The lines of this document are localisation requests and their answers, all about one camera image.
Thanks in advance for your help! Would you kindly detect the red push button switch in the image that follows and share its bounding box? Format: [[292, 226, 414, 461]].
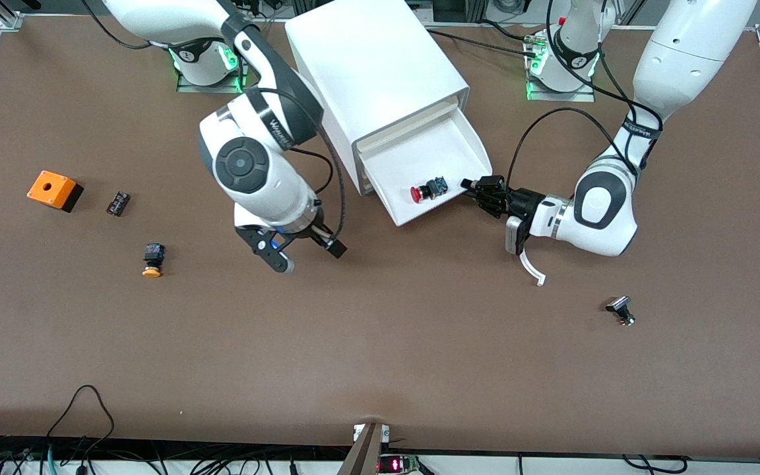
[[410, 176, 448, 203]]

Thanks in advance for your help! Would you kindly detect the device with red display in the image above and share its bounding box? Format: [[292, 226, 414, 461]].
[[379, 454, 420, 474]]

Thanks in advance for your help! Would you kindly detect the black cable to arm base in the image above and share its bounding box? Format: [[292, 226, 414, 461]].
[[426, 18, 539, 59]]

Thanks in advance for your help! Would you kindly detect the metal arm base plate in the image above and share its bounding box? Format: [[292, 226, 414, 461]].
[[526, 58, 596, 103], [177, 46, 249, 94]]

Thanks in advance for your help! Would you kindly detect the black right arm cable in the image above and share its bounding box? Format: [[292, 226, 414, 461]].
[[248, 84, 348, 245]]

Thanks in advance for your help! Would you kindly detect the white plastic drawer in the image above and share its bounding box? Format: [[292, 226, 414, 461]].
[[354, 98, 463, 152], [358, 109, 493, 227]]

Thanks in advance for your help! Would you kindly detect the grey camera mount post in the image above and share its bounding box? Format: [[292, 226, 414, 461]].
[[337, 422, 391, 475]]

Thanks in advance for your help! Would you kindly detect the yellow push button switch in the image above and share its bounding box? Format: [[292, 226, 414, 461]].
[[142, 243, 166, 278]]

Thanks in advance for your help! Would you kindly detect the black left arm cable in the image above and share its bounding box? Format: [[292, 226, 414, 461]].
[[507, 0, 664, 192]]

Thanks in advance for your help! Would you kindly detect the orange button enclosure box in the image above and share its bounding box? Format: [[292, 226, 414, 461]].
[[27, 170, 84, 213]]

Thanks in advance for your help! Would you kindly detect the white drawer cabinet housing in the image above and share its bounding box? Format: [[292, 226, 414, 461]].
[[285, 0, 470, 197]]

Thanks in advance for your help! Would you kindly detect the thin black looped cable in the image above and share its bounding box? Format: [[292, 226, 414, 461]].
[[47, 385, 115, 456]]

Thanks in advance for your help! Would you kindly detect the white C-shaped plastic ring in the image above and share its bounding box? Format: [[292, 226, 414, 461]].
[[519, 249, 547, 287]]

